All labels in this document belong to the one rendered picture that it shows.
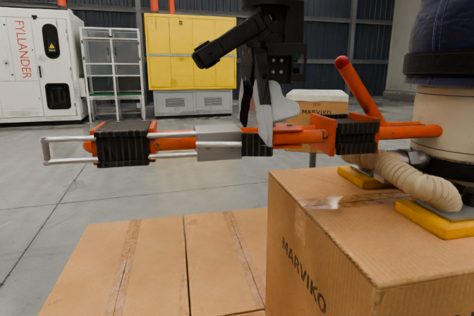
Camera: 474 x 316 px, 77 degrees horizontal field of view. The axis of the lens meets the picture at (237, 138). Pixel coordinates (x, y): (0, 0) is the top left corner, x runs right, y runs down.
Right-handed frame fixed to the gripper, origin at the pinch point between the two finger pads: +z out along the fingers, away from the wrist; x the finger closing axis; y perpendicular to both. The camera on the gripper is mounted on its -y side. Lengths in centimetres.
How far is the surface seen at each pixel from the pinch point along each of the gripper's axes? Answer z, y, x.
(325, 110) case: 16, 86, 139
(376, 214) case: 13.0, 20.5, -4.1
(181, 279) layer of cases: 53, -12, 38
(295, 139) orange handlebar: 0.3, 6.8, -1.7
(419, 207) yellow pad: 11.2, 26.3, -6.5
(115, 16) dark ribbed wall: -177, -195, 1031
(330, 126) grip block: -1.6, 12.2, -2.1
